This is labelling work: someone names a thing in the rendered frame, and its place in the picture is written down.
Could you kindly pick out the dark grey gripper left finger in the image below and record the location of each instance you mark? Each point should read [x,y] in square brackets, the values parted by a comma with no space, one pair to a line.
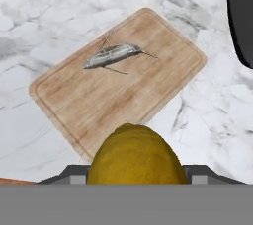
[73,173]

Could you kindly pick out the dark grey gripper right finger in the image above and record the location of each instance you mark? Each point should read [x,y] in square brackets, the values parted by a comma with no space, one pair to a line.
[201,173]

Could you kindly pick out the yellow lemon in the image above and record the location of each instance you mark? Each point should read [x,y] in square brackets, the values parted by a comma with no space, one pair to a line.
[136,156]

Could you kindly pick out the wooden cutting board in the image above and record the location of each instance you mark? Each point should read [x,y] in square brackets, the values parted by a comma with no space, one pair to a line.
[108,100]

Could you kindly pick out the grey fish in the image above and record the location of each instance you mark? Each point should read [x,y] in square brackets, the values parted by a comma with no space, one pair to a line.
[110,55]

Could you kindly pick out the orange-brown flat object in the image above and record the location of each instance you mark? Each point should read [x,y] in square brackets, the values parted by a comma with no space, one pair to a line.
[13,181]

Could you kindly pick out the black rounded object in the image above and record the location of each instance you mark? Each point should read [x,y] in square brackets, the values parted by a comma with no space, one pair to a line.
[242,15]

